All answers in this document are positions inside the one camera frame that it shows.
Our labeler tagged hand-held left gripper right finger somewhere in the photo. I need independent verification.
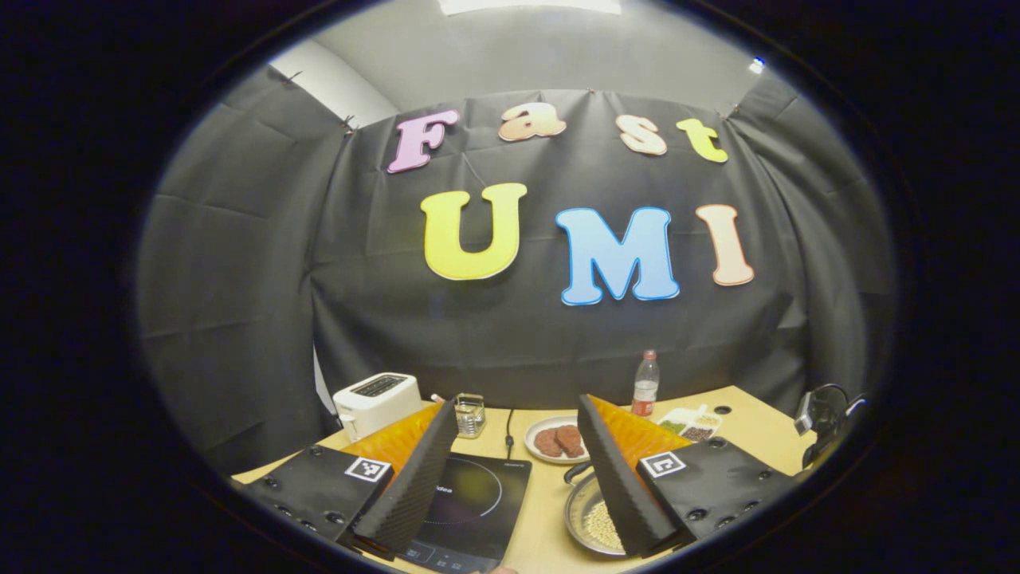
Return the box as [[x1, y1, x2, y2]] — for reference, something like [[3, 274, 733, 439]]
[[577, 393, 798, 559]]

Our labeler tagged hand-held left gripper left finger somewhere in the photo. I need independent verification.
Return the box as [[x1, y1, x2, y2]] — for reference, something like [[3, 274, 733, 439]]
[[231, 399, 461, 559]]

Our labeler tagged pile of soybeans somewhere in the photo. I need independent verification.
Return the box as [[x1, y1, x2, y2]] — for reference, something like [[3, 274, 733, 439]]
[[584, 500, 626, 551]]

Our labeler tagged steel pot with black handles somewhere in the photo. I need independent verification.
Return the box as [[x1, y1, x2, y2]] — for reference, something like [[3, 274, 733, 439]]
[[563, 461, 630, 557]]

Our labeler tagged black induction cooktop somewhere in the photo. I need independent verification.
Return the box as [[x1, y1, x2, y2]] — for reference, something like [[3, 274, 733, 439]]
[[396, 452, 532, 574]]

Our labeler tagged small metal mesh basket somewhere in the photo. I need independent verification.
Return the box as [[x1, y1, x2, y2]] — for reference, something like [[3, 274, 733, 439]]
[[454, 393, 487, 439]]

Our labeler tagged white toaster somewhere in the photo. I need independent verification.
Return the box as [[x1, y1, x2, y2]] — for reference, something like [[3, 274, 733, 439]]
[[332, 372, 423, 443]]

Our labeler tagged white divided dish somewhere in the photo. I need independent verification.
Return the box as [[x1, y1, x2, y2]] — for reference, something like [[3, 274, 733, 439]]
[[658, 404, 724, 443]]

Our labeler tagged clear water bottle red label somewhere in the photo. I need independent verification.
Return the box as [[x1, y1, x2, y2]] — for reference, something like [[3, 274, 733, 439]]
[[632, 349, 661, 418]]

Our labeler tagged white round plate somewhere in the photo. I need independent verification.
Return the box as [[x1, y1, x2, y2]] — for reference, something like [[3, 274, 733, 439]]
[[524, 415, 592, 466]]

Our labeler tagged ceiling light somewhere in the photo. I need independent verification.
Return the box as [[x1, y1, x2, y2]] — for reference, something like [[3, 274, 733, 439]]
[[438, 0, 622, 15]]

